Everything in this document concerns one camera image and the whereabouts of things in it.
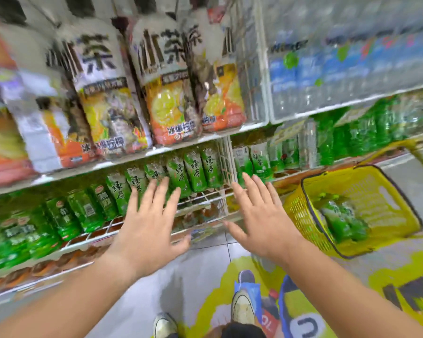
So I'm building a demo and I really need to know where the person's right hand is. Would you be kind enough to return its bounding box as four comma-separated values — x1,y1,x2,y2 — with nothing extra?
224,172,304,268

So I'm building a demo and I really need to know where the person's left hand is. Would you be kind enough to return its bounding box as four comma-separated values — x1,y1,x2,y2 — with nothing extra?
104,176,192,282

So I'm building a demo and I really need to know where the yellow shopping basket trolley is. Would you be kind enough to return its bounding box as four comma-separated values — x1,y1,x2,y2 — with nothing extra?
283,138,423,260

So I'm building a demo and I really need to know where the white wire shelf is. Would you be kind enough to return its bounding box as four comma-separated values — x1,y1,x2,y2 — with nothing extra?
0,0,423,307

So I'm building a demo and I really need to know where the person's left forearm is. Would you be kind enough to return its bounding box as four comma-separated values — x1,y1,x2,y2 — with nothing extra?
0,255,138,338

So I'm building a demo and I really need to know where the person's right forearm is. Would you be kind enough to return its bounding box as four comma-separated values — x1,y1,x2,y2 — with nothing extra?
282,239,423,338

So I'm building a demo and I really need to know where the person's right shoe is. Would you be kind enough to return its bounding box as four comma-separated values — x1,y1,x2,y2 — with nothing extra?
231,290,256,326

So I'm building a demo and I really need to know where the person's shoe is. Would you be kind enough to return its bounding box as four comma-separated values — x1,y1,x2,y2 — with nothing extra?
152,312,179,338
231,290,256,326

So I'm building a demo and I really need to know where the person's left shoe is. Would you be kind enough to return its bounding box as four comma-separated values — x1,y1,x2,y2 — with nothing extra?
152,312,179,338

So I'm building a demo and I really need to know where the person's right trouser leg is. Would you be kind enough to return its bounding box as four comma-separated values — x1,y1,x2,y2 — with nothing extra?
220,322,267,338

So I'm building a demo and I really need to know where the row of dark tea bottles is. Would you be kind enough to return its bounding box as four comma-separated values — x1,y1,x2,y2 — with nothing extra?
0,0,248,190

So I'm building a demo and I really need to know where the row of white-capped amber bottles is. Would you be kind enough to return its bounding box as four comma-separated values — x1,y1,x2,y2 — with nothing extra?
172,199,235,233

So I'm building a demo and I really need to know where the row of large green-capped bottles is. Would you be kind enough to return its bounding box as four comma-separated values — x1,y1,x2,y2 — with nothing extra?
232,137,301,185

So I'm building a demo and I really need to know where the yellow cartoon floor sticker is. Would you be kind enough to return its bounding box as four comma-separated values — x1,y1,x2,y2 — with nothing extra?
178,235,423,338

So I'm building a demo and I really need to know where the clear white-label bottle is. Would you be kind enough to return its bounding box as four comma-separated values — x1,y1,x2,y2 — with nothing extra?
298,119,319,170

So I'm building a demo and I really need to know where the row of dark green bottles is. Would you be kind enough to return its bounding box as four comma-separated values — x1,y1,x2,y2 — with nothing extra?
0,183,122,277

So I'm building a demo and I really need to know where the yellow price tag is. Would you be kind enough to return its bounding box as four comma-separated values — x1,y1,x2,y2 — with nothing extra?
334,104,375,128
269,119,306,146

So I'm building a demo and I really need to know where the row of orange-brown bottles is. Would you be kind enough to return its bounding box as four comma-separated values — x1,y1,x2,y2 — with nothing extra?
0,221,124,296

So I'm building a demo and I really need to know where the row of bright green bottles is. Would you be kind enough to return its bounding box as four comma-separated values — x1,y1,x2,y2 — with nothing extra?
313,98,401,167

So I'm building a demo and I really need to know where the row of blue water bottles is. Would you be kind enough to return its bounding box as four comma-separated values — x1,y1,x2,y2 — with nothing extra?
266,17,423,122

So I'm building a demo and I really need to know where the row of pale yellow bottles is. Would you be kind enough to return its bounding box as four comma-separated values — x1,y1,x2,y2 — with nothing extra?
398,89,423,136

